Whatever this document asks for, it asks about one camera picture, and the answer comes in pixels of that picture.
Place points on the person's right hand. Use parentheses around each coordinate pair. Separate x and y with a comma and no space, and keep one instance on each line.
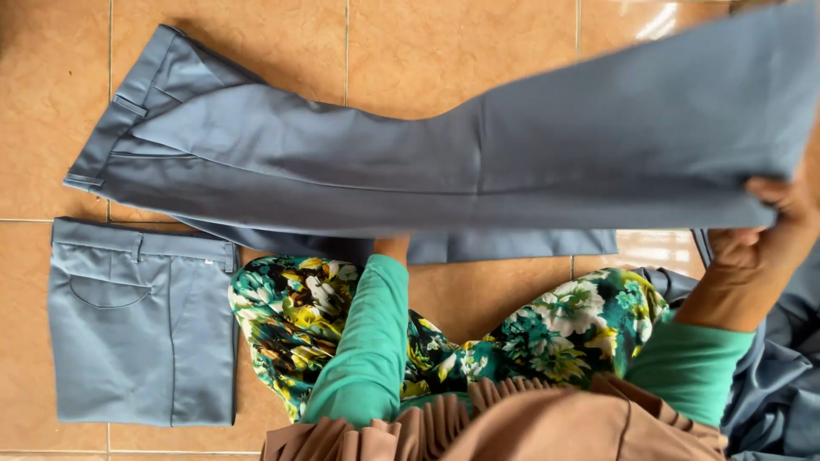
(756,246)

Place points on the blue trousers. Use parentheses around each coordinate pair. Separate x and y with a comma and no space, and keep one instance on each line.
(576,147)
(141,346)

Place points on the heap of blue garments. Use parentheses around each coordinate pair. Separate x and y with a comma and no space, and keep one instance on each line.
(785,384)

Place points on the person's brown pleated garment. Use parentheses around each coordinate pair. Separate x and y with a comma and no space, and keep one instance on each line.
(544,429)

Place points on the person's floral trousers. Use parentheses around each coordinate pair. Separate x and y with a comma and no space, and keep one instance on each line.
(288,314)

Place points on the folded blue trousers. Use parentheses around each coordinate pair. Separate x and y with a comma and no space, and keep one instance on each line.
(141,346)

